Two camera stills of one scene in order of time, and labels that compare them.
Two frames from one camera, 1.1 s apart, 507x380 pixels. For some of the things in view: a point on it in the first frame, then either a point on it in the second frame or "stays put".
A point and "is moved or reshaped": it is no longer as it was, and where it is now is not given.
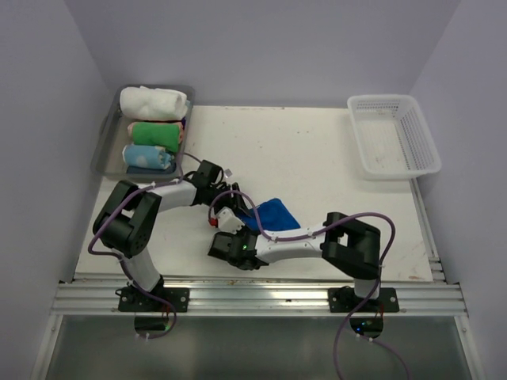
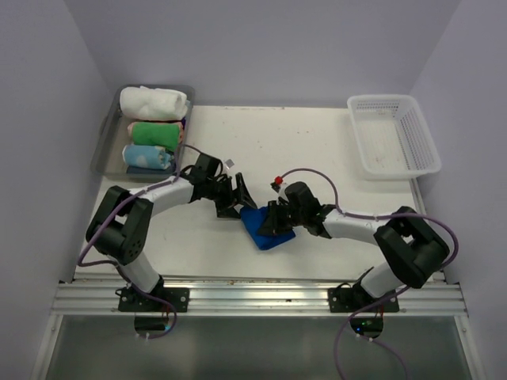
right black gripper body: [241, 233] -> [295, 217]
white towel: [153, 104] stays put
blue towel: [272, 215] is moved or reshaped
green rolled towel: [158, 134] stays put
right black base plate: [344, 300] stays put
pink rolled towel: [131, 124] stays put
